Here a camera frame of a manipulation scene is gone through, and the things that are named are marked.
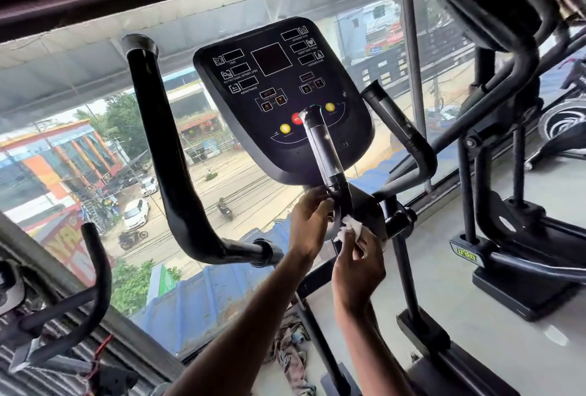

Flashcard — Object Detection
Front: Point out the person's left hand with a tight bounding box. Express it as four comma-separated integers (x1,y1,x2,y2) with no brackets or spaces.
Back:
288,185,337,268

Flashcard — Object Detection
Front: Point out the person's right hand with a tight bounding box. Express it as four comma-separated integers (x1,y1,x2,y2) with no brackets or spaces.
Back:
331,225,387,310

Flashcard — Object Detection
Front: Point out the white tissue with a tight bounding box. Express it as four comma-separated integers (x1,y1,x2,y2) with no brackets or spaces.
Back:
333,215,364,243

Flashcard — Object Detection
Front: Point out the short black grip bar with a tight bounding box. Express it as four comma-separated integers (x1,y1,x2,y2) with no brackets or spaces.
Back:
298,105,354,222

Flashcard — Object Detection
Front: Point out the person's right forearm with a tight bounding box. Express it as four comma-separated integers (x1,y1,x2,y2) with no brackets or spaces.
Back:
334,300,415,396

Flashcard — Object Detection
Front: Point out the person's left forearm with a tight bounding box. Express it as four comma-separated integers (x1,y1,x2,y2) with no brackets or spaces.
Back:
162,249,330,396

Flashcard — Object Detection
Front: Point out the crumpled multicoloured rag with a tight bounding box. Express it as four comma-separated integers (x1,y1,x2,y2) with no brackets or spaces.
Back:
268,306,317,396

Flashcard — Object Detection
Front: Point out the blue corrugated roof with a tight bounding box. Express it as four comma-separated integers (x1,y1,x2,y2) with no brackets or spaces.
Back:
130,219,294,357

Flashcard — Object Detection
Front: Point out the black elliptical console panel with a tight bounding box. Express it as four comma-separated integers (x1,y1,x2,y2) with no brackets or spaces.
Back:
193,17,376,186

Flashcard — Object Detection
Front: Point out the exercise bike with flywheel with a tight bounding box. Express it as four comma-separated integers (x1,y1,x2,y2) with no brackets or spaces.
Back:
524,57,586,172

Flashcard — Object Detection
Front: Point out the large black elliptical trainer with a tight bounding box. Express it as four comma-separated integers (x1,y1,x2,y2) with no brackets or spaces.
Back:
419,0,586,322

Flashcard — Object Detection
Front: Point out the colourful striped building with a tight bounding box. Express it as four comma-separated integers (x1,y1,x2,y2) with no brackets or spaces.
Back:
0,118,124,245

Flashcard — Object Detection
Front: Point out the black bent handlebar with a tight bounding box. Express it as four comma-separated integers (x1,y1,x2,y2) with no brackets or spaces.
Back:
361,80,438,187

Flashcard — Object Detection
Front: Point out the grey metal window post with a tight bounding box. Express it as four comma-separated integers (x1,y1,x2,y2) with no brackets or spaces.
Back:
396,0,434,193

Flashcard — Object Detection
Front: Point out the long curved black handlebar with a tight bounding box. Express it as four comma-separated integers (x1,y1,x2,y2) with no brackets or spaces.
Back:
121,34,285,268

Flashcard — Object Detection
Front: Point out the black exercise machine handlebar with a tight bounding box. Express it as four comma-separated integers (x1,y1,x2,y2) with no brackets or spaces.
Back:
0,222,113,374

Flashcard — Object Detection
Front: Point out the red cable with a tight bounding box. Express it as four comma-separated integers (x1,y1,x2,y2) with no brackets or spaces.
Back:
81,334,113,382

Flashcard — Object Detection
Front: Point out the grey window sill frame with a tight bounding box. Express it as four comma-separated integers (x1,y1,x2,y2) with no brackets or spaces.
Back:
0,210,186,385

